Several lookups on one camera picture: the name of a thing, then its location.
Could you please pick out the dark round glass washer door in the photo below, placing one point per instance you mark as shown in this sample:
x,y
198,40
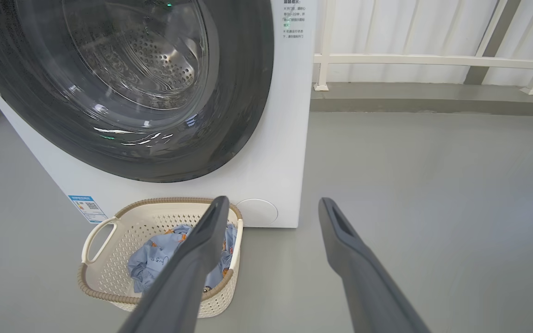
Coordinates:
x,y
248,92

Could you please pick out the cream perforated laundry basket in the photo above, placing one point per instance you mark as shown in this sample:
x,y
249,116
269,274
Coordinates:
x,y
109,277

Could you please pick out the round white filter cover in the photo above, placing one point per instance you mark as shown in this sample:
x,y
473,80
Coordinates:
x,y
257,212

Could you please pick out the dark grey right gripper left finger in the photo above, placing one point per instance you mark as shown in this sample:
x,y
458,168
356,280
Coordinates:
x,y
183,277

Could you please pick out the printed instruction text label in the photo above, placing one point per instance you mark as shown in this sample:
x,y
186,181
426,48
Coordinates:
x,y
293,21

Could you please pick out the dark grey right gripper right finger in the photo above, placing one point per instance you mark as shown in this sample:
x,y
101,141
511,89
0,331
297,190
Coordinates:
x,y
363,286

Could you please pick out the blue bear-print clothes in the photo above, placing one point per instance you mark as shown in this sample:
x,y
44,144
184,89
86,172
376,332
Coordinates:
x,y
155,259

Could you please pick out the white front-load washing machine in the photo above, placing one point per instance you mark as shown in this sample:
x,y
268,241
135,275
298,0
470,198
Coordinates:
x,y
275,162

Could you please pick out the white metal railing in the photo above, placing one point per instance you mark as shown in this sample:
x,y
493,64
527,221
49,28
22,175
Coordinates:
x,y
433,60

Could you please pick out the blue white energy label sticker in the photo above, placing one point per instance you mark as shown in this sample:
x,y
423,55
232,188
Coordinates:
x,y
86,208

